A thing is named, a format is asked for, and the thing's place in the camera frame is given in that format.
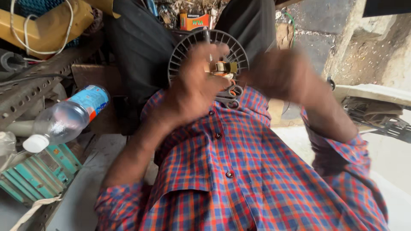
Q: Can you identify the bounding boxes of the small orange box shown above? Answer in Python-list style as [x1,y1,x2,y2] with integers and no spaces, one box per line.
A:
[179,12,212,31]

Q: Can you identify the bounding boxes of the green wire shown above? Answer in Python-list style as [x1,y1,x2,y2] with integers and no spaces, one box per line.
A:
[283,11,296,49]

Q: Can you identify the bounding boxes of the white plastic pipe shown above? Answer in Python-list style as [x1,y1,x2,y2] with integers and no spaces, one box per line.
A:
[4,120,36,138]

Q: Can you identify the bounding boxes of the white plastic panel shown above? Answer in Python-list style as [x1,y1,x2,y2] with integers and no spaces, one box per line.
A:
[333,84,411,108]

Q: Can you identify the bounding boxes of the white cloth strip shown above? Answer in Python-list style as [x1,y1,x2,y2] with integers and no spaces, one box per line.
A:
[9,195,62,231]

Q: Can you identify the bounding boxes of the dark grey plastic grille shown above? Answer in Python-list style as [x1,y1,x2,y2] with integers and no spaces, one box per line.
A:
[342,96,411,144]

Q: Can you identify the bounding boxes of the white cable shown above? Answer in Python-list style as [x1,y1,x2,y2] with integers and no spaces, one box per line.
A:
[10,0,74,62]

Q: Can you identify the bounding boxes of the yellow cardboard sheet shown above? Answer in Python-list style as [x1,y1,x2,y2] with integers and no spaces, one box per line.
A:
[0,0,121,60]

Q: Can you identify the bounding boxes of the small copper wound motor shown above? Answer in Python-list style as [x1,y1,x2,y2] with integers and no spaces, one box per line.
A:
[209,60,239,81]

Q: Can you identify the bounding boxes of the person's right hand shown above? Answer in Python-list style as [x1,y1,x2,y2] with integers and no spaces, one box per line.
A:
[238,47,310,105]

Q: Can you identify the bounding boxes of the clear plastic bottle blue label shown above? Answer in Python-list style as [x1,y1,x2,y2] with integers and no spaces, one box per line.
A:
[22,84,111,154]

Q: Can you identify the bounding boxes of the red blue plaid shirt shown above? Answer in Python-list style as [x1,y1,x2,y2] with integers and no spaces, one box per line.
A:
[94,86,390,231]

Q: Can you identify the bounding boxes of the brown cardboard piece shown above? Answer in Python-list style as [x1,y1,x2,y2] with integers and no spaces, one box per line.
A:
[71,64,125,97]

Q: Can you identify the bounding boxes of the person's left hand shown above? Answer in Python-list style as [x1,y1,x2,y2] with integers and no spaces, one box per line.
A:
[150,43,232,129]

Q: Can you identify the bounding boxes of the rusty slotted angle iron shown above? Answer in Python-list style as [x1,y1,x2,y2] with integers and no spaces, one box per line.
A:
[0,40,103,129]

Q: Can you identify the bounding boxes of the teal finned electric motor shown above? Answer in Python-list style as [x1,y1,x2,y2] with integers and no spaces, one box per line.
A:
[0,143,83,206]

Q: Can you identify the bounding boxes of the round grey plastic fan guard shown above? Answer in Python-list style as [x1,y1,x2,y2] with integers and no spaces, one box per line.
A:
[168,30,250,88]

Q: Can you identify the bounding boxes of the grey scissors with orange grips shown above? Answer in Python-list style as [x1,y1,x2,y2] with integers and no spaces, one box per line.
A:
[214,82,244,110]

